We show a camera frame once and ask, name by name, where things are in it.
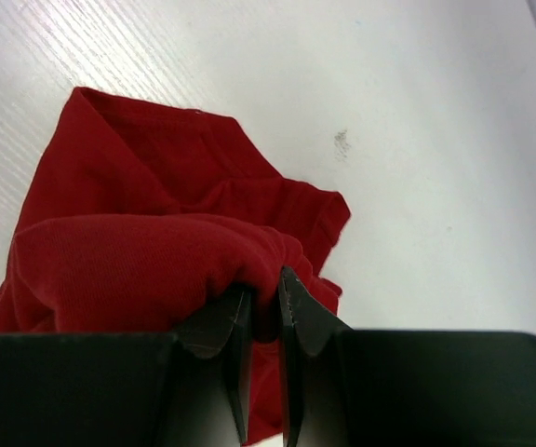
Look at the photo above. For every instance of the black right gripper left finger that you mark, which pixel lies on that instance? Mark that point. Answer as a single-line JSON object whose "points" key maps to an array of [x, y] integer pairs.
{"points": [[186, 387]]}

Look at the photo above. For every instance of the dark red t shirt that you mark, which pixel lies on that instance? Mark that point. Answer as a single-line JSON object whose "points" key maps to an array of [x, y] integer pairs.
{"points": [[138, 214]]}

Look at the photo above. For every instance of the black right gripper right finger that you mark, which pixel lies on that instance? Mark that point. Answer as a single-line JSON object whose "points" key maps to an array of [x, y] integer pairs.
{"points": [[356, 387]]}

